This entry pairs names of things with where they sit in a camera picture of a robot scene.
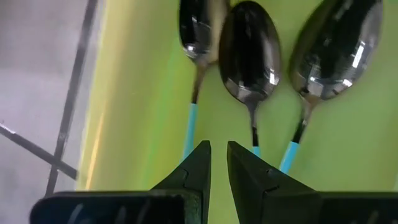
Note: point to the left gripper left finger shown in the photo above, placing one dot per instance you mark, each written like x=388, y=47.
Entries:
x=196, y=177

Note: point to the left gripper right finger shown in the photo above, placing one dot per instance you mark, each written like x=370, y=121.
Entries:
x=258, y=193

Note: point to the yellow plastic bin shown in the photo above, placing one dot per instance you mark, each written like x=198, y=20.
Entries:
x=342, y=140

